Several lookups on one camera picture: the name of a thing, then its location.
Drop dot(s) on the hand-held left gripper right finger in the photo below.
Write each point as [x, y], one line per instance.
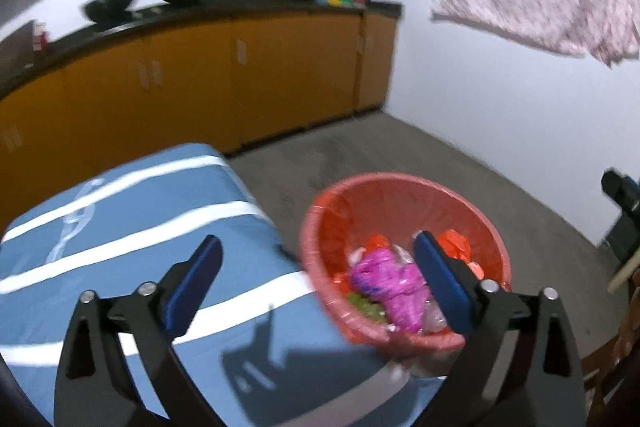
[442, 287]

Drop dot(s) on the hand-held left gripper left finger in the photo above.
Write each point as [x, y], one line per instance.
[195, 287]

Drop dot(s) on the red plastic bag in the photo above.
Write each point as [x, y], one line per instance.
[377, 244]
[455, 244]

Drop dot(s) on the pink plastic bag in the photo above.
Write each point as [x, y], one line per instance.
[385, 282]

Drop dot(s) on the yellow green plastic packet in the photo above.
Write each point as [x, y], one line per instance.
[367, 307]

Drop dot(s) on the red plastic waste bin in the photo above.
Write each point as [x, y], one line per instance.
[310, 252]

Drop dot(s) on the blue white striped cloth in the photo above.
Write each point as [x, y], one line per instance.
[150, 187]

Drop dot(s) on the brown wooden chair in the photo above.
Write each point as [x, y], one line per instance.
[625, 342]

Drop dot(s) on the wooden base cabinet row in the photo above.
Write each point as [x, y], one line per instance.
[200, 77]

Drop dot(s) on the black kitchen countertop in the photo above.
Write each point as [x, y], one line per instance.
[250, 7]

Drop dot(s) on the black open wok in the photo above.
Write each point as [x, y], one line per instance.
[111, 7]

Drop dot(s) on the small red bottle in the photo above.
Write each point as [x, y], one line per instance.
[41, 38]

